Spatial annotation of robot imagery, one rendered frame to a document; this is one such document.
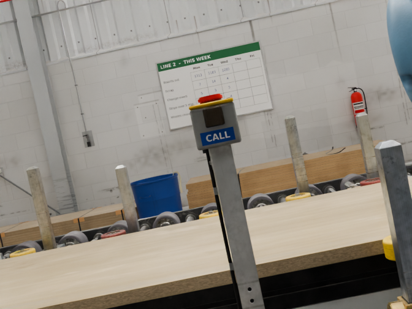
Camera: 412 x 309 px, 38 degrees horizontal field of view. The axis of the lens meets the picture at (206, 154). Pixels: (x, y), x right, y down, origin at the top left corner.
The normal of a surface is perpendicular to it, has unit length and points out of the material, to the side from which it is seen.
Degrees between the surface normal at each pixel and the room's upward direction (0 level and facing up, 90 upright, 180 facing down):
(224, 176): 90
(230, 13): 90
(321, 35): 90
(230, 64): 90
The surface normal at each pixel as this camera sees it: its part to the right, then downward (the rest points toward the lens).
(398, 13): -0.67, -0.39
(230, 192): -0.03, 0.06
